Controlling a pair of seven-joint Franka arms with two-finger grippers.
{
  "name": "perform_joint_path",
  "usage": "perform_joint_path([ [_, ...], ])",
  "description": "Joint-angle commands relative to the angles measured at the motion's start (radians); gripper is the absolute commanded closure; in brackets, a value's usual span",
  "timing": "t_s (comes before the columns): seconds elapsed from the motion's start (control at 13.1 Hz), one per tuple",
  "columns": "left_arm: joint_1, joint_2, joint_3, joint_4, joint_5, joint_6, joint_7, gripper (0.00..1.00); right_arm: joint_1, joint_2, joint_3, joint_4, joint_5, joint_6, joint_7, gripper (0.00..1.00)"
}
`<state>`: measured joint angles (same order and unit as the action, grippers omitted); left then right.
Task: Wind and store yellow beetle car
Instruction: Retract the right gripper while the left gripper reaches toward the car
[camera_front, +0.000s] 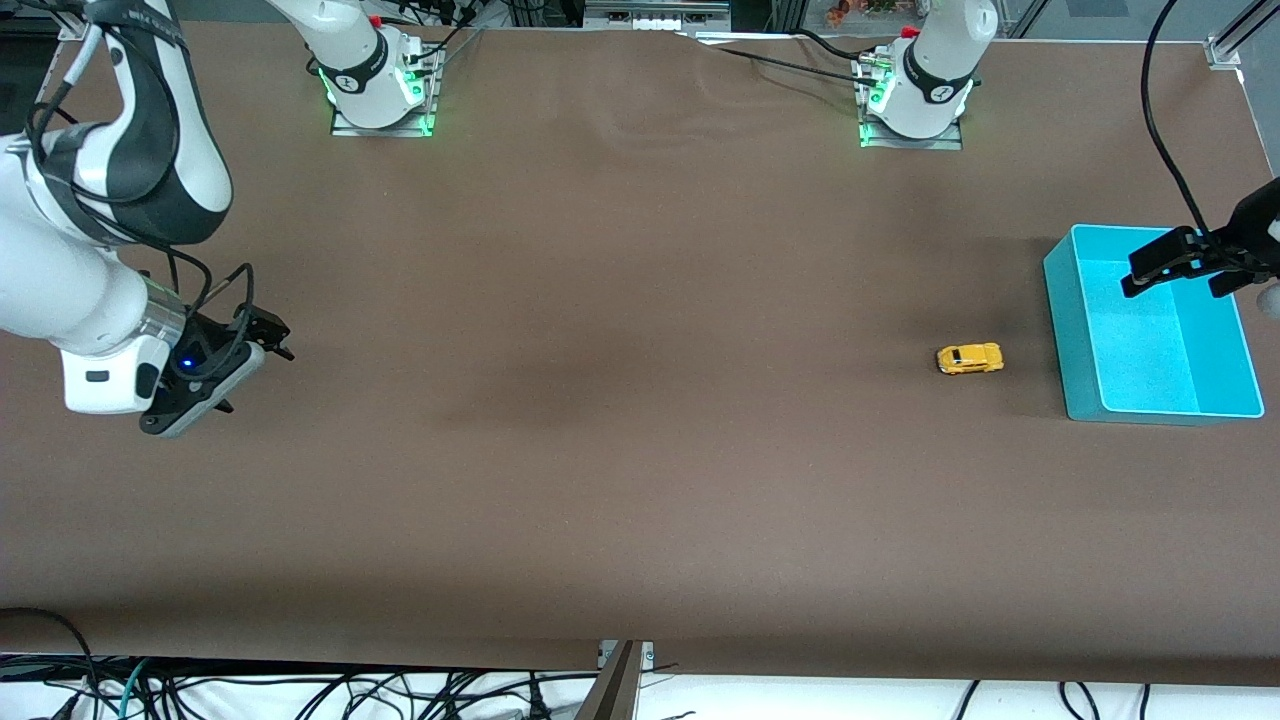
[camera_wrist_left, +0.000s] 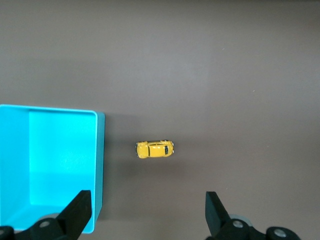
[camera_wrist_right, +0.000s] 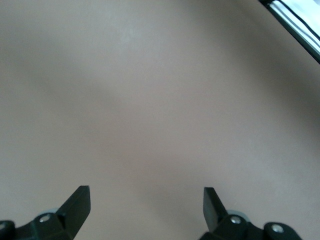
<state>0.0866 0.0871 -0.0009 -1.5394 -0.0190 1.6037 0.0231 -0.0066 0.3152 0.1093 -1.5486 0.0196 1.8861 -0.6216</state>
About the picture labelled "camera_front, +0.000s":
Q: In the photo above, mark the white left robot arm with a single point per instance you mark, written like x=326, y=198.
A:
x=935, y=90

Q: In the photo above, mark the white power strip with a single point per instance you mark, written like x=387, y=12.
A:
x=655, y=12

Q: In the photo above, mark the yellow toy beetle car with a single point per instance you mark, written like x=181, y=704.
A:
x=968, y=359

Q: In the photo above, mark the aluminium profile with corner bracket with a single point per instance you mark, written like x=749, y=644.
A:
x=1228, y=50

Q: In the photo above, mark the orange plastic items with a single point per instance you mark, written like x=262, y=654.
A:
x=860, y=10

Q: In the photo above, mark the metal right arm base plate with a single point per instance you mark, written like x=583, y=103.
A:
x=345, y=128

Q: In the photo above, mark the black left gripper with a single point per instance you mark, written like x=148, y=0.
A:
x=1254, y=229

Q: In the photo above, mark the grey metal frame beam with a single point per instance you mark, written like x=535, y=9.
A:
x=612, y=690

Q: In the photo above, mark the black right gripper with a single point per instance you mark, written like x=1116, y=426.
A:
x=213, y=341

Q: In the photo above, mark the teal plastic storage bin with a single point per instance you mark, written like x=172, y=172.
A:
x=1150, y=340

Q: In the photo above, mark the brown table cover sheet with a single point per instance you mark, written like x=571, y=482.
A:
x=620, y=400

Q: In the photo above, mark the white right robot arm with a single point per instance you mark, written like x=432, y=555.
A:
x=60, y=280

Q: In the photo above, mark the small metal mounting bracket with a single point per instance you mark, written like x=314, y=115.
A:
x=649, y=655

